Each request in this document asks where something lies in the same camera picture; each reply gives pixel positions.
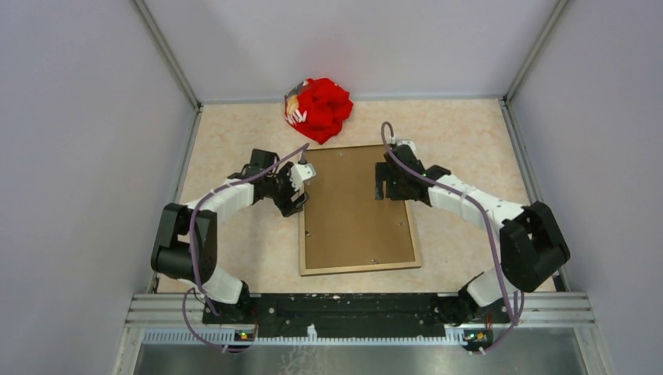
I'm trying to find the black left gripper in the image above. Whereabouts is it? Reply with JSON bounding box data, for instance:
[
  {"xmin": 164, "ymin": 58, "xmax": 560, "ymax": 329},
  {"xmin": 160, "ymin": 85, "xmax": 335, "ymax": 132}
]
[{"xmin": 264, "ymin": 161, "xmax": 309, "ymax": 216}]

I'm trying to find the brown backing board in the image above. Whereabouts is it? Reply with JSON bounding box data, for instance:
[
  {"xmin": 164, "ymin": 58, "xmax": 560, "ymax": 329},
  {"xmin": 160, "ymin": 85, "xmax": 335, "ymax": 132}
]
[{"xmin": 304, "ymin": 145, "xmax": 418, "ymax": 270}]

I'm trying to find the wooden picture frame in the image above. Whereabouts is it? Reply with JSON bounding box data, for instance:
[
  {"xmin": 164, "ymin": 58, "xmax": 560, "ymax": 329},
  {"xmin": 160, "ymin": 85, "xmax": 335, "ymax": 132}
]
[{"xmin": 298, "ymin": 142, "xmax": 423, "ymax": 277}]

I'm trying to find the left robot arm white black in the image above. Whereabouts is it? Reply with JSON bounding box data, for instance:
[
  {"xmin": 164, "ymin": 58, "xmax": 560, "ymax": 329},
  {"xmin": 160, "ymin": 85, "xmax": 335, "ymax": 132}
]
[{"xmin": 150, "ymin": 149, "xmax": 317, "ymax": 323}]

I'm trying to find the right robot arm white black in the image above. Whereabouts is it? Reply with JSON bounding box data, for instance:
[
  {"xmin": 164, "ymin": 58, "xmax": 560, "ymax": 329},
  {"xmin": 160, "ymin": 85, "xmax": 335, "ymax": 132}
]
[{"xmin": 376, "ymin": 141, "xmax": 571, "ymax": 322}]

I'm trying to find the red crumpled cloth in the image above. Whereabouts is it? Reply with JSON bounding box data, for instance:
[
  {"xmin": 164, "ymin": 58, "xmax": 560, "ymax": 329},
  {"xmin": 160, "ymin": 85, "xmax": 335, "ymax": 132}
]
[{"xmin": 284, "ymin": 77, "xmax": 354, "ymax": 145}]

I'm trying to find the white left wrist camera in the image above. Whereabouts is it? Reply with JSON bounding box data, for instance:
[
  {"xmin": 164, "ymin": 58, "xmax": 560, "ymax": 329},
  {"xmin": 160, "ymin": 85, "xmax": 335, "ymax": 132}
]
[{"xmin": 289, "ymin": 162, "xmax": 317, "ymax": 191}]

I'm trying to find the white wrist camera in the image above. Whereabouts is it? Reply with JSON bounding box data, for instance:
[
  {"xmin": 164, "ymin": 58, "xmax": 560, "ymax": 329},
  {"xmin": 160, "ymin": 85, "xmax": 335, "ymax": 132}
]
[
  {"xmin": 389, "ymin": 137, "xmax": 418, "ymax": 156},
  {"xmin": 289, "ymin": 162, "xmax": 317, "ymax": 191}
]

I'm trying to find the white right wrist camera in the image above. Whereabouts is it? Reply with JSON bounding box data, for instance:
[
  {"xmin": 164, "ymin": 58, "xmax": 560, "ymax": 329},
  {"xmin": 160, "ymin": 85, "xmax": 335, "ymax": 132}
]
[{"xmin": 389, "ymin": 137, "xmax": 418, "ymax": 156}]

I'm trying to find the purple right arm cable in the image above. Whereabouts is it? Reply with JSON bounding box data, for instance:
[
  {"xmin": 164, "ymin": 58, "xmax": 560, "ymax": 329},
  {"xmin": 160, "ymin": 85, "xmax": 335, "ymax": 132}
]
[{"xmin": 380, "ymin": 121, "xmax": 525, "ymax": 356}]

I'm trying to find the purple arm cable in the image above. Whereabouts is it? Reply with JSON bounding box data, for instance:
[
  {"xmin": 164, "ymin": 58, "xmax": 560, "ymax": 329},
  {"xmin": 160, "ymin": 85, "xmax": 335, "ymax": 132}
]
[
  {"xmin": 380, "ymin": 121, "xmax": 525, "ymax": 356},
  {"xmin": 181, "ymin": 143, "xmax": 310, "ymax": 355}
]

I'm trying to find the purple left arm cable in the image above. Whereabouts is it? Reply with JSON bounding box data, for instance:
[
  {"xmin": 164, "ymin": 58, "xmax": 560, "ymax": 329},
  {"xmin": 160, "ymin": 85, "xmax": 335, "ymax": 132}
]
[{"xmin": 181, "ymin": 143, "xmax": 310, "ymax": 355}]

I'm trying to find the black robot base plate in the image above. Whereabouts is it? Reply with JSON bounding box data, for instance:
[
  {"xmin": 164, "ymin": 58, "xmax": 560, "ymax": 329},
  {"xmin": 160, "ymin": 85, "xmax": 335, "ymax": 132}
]
[{"xmin": 202, "ymin": 292, "xmax": 511, "ymax": 340}]

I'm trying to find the aluminium front rail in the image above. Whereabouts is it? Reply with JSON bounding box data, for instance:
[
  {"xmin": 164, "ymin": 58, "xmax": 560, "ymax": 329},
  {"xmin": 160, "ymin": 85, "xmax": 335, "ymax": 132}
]
[{"xmin": 113, "ymin": 292, "xmax": 614, "ymax": 374}]

